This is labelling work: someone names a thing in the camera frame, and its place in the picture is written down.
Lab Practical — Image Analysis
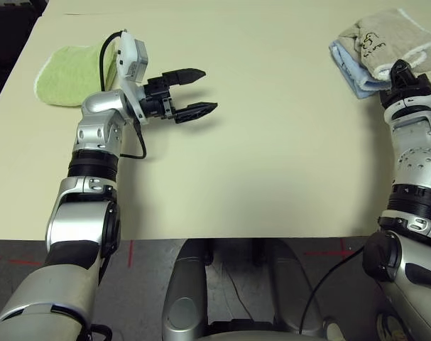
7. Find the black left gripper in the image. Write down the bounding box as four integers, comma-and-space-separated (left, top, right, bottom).
138, 67, 219, 124

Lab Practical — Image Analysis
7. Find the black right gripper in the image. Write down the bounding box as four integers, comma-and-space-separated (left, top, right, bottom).
378, 58, 431, 107

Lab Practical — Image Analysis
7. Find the beige towel with white trim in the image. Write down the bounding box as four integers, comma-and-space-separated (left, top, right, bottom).
337, 7, 431, 82

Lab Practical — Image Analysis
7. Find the folded light blue towel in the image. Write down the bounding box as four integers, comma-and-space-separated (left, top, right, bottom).
328, 39, 393, 99

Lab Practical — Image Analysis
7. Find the folded green towel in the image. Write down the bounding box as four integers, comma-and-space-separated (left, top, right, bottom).
33, 38, 120, 109

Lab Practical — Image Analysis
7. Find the dark foam floor mat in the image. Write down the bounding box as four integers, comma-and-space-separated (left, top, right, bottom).
0, 0, 51, 118

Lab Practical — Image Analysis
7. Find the grey robot left leg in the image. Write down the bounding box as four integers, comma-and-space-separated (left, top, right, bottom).
161, 238, 216, 341

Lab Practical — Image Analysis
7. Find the grey robot leg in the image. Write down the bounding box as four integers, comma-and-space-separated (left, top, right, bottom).
252, 238, 326, 337
161, 238, 216, 341

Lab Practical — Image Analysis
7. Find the grey robot right leg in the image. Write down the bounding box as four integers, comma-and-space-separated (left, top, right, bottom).
252, 238, 326, 337

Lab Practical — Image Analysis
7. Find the light grey robot waist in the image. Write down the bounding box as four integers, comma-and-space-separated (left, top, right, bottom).
200, 319, 340, 341

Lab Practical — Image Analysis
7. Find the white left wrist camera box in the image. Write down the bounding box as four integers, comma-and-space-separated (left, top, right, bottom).
115, 31, 149, 124

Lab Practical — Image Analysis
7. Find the black left wrist camera cable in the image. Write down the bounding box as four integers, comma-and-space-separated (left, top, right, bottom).
87, 31, 147, 341

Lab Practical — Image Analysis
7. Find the black floor cable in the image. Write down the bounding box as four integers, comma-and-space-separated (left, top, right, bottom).
298, 247, 366, 335

